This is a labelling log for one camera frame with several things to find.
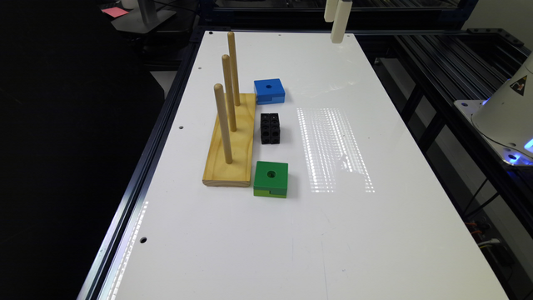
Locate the middle wooden peg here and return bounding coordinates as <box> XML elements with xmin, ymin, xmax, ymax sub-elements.
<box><xmin>222</xmin><ymin>54</ymin><xmax>237</xmax><ymax>132</ymax></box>

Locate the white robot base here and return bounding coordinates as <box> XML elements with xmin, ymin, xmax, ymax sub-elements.
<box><xmin>454</xmin><ymin>57</ymin><xmax>532</xmax><ymax>168</ymax></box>

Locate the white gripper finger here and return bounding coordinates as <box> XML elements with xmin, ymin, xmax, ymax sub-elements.
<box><xmin>331</xmin><ymin>0</ymin><xmax>352</xmax><ymax>44</ymax></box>
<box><xmin>324</xmin><ymin>0</ymin><xmax>337</xmax><ymax>23</ymax></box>

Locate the wooden peg base board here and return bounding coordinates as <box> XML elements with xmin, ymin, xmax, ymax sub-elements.
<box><xmin>202</xmin><ymin>93</ymin><xmax>256</xmax><ymax>188</ymax></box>

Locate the wooden peg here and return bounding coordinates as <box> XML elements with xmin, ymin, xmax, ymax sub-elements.
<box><xmin>213</xmin><ymin>83</ymin><xmax>232</xmax><ymax>164</ymax></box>
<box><xmin>227</xmin><ymin>31</ymin><xmax>241</xmax><ymax>107</ymax></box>
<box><xmin>222</xmin><ymin>54</ymin><xmax>237</xmax><ymax>132</ymax></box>

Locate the front wooden peg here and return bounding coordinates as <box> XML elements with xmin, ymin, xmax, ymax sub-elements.
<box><xmin>213</xmin><ymin>83</ymin><xmax>232</xmax><ymax>164</ymax></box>

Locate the rear wooden peg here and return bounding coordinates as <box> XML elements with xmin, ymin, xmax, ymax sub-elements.
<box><xmin>227</xmin><ymin>31</ymin><xmax>241</xmax><ymax>107</ymax></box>

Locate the blue block with hole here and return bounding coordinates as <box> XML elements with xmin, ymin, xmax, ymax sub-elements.
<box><xmin>254</xmin><ymin>78</ymin><xmax>286</xmax><ymax>105</ymax></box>

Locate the green block with hole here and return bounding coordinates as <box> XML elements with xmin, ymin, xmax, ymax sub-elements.
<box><xmin>253</xmin><ymin>161</ymin><xmax>288</xmax><ymax>198</ymax></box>

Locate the black perforated cube block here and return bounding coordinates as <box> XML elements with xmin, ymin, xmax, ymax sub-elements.
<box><xmin>260</xmin><ymin>113</ymin><xmax>281</xmax><ymax>144</ymax></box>

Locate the grey monitor stand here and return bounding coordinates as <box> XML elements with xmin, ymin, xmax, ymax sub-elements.
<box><xmin>112</xmin><ymin>0</ymin><xmax>176</xmax><ymax>34</ymax></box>

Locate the pink sticky note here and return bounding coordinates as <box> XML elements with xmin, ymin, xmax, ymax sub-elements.
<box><xmin>102</xmin><ymin>7</ymin><xmax>129</xmax><ymax>18</ymax></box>

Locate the black aluminium table frame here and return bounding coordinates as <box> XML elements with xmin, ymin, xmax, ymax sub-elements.
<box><xmin>79</xmin><ymin>5</ymin><xmax>532</xmax><ymax>299</ymax></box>

